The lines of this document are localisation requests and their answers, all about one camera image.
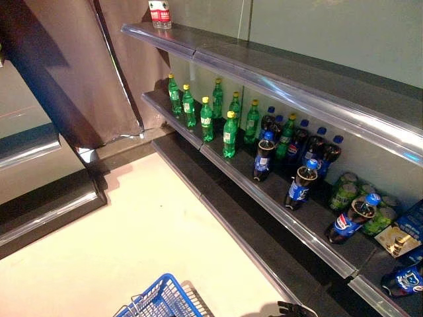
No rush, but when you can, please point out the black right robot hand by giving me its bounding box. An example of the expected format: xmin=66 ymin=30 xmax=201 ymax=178
xmin=276 ymin=300 xmax=318 ymax=317

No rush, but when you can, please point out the dark cola bottle blue label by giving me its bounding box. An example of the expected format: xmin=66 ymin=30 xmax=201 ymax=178
xmin=301 ymin=126 xmax=328 ymax=168
xmin=252 ymin=131 xmax=276 ymax=182
xmin=258 ymin=106 xmax=278 ymax=141
xmin=324 ymin=193 xmax=382 ymax=245
xmin=284 ymin=158 xmax=320 ymax=211
xmin=316 ymin=134 xmax=344 ymax=182
xmin=380 ymin=264 xmax=423 ymax=298
xmin=273 ymin=114 xmax=286 ymax=143
xmin=286 ymin=118 xmax=311 ymax=164

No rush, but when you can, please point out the blue plastic shopping basket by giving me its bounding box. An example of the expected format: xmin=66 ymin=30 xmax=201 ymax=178
xmin=114 ymin=273 xmax=201 ymax=317

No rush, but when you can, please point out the green soda bottle yellow cap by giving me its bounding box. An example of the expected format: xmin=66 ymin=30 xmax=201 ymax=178
xmin=167 ymin=73 xmax=184 ymax=116
xmin=243 ymin=99 xmax=261 ymax=145
xmin=221 ymin=110 xmax=239 ymax=159
xmin=181 ymin=84 xmax=198 ymax=129
xmin=274 ymin=113 xmax=297 ymax=161
xmin=200 ymin=96 xmax=215 ymax=143

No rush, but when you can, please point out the black base shelf plinth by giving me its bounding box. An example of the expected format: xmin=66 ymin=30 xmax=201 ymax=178
xmin=151 ymin=131 xmax=374 ymax=317

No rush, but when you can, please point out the dark metal shelf board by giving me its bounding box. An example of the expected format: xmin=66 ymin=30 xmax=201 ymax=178
xmin=125 ymin=21 xmax=423 ymax=133
xmin=141 ymin=88 xmax=423 ymax=317

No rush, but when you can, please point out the green soda can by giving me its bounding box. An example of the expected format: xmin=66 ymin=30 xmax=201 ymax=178
xmin=358 ymin=182 xmax=377 ymax=199
xmin=328 ymin=182 xmax=360 ymax=212
xmin=362 ymin=206 xmax=397 ymax=237
xmin=334 ymin=171 xmax=360 ymax=189
xmin=379 ymin=194 xmax=401 ymax=211

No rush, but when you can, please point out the black plinth with chrome edge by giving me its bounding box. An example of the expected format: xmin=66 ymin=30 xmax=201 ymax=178
xmin=0 ymin=168 xmax=108 ymax=262

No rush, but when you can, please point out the brown end panel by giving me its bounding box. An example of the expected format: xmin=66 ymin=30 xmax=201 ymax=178
xmin=24 ymin=0 xmax=173 ymax=148

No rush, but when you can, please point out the dark upright column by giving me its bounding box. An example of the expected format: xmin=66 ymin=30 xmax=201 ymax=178
xmin=0 ymin=0 xmax=100 ymax=162

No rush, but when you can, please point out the grey shelf with clear rail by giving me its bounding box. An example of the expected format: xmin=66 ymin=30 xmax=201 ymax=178
xmin=0 ymin=122 xmax=63 ymax=171

